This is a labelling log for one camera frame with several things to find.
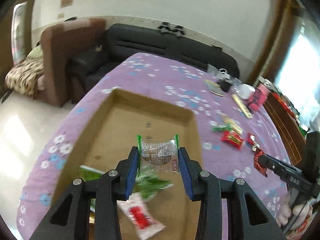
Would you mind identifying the dark red snack bag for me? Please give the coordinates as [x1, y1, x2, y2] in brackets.
[253, 147, 268, 178]

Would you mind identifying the small red snack packet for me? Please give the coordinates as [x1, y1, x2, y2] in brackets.
[220, 131, 244, 150]

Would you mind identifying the clear cracker packet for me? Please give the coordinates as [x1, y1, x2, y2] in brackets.
[222, 115, 244, 135]

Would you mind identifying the white red snack packet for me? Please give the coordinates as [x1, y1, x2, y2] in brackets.
[117, 192, 166, 240]

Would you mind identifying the green snack bag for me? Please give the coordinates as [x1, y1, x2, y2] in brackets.
[79, 165, 174, 202]

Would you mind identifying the clear green-edged pastry packet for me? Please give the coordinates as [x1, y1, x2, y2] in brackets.
[137, 134, 180, 176]

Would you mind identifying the wooden side cabinet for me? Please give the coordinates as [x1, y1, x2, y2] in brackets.
[264, 92, 306, 167]

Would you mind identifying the purple floral tablecloth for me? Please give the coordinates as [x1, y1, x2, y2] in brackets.
[17, 53, 289, 239]

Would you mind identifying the cream yellow tube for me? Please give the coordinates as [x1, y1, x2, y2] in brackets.
[232, 94, 253, 119]

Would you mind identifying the cardboard box tray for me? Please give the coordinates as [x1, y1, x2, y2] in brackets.
[54, 89, 202, 239]

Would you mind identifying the pink covered bottle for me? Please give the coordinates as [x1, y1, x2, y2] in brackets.
[247, 83, 270, 111]

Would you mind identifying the white round jar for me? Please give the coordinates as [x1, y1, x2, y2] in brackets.
[238, 83, 255, 100]

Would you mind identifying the black small pouch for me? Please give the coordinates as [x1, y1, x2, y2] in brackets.
[217, 76, 233, 93]

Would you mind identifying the olive flat booklet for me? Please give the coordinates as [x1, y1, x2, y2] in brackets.
[204, 80, 225, 97]

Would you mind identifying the brown armchair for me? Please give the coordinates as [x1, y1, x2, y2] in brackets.
[34, 18, 106, 107]

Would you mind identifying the leopard print blanket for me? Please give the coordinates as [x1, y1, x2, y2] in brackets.
[5, 45, 44, 97]

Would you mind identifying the black leather sofa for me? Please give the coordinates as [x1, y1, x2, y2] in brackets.
[66, 23, 240, 103]

